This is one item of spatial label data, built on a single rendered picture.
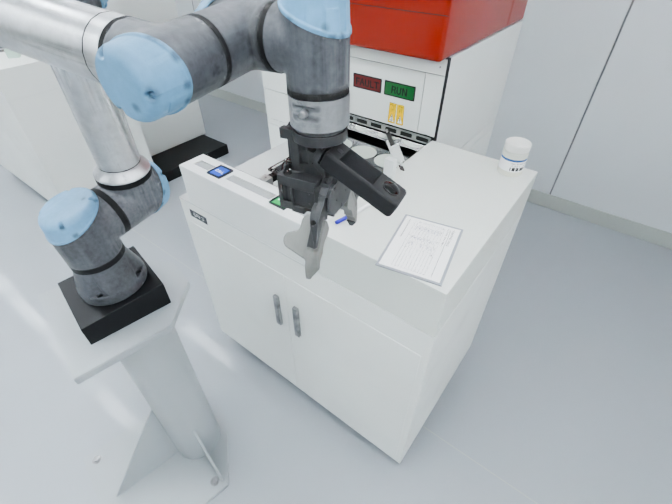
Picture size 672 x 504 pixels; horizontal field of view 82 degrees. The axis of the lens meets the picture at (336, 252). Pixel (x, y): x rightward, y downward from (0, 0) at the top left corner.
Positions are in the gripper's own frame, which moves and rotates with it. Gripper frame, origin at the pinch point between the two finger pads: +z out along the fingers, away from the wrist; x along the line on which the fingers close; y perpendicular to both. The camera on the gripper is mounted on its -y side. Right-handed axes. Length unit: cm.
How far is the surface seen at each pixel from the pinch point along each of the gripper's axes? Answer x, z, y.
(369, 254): -21.3, 17.5, 2.3
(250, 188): -33, 17, 44
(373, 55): -89, -7, 30
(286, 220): -25.4, 18.3, 27.1
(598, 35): -227, 5, -43
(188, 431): 9, 91, 52
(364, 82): -90, 2, 34
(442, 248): -30.4, 17.3, -12.1
